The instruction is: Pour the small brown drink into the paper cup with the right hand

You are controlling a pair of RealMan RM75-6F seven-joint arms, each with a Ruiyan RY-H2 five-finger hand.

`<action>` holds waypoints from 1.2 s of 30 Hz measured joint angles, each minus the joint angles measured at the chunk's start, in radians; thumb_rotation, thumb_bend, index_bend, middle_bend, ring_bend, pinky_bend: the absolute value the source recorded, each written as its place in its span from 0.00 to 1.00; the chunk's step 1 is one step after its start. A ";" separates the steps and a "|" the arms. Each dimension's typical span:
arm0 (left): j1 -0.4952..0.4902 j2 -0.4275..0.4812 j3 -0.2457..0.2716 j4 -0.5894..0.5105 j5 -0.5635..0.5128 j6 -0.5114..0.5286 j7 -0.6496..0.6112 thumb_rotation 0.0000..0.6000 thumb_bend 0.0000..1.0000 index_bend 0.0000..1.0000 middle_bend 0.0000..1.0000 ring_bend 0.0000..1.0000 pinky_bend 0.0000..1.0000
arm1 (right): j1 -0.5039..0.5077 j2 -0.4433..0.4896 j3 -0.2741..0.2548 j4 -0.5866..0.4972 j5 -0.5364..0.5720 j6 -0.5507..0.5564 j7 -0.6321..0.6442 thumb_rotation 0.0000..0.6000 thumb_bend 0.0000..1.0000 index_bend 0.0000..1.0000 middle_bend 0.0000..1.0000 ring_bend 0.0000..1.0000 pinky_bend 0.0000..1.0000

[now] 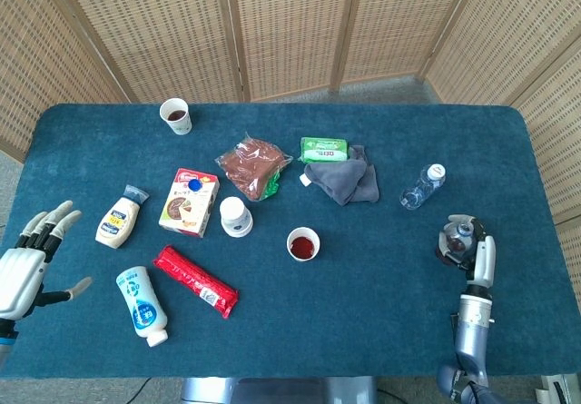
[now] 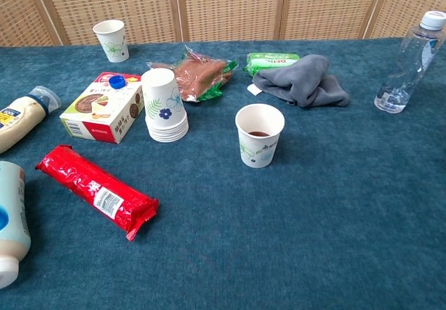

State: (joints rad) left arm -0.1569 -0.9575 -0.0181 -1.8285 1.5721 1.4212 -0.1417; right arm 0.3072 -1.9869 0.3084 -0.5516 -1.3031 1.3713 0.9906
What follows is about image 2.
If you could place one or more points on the paper cup with cola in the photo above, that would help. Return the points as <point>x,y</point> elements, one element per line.
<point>258,149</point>

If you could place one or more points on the grey cloth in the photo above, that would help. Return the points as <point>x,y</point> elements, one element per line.
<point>303,81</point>

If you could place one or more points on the blue bottle cap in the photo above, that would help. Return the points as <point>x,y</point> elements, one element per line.
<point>117,81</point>

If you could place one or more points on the paper cup green flower print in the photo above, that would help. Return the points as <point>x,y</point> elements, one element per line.
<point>113,42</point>

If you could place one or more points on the clear water bottle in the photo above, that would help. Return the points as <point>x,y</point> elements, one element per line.
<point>407,69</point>

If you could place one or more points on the mayonnaise squeeze bottle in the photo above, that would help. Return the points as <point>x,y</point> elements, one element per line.
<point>21,118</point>

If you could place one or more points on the white blue-label squeeze bottle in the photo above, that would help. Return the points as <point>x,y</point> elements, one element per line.
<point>10,219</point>

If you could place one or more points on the stack of upturned paper cups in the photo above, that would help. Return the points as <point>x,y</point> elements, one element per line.
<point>163,108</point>

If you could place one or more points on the brown bread in clear bag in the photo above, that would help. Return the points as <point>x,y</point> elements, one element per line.
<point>198,73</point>

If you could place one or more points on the green tissue pack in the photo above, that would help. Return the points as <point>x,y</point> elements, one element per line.
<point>268,62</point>

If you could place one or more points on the blue felt table cover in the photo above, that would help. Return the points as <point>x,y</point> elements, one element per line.
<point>278,237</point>

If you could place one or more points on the biscuit box with pie picture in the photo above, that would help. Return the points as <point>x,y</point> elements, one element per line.
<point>101,115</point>

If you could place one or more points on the woven wooden folding screen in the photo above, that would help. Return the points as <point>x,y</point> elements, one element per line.
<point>226,7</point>

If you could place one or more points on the red biscuit pack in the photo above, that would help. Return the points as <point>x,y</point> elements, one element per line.
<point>90,188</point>

